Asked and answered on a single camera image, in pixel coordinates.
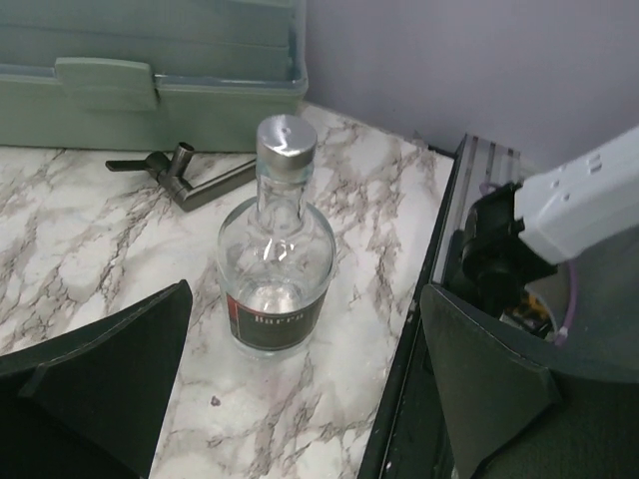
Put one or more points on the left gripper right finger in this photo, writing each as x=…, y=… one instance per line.
x=516, y=406

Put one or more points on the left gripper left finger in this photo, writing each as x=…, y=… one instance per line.
x=90, y=403

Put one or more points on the black front mounting rail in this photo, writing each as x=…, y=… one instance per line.
x=408, y=438

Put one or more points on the clear bottle dark label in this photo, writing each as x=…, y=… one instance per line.
x=276, y=251

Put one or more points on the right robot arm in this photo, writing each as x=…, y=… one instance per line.
x=522, y=232

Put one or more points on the translucent green plastic toolbox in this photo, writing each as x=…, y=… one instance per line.
x=137, y=75

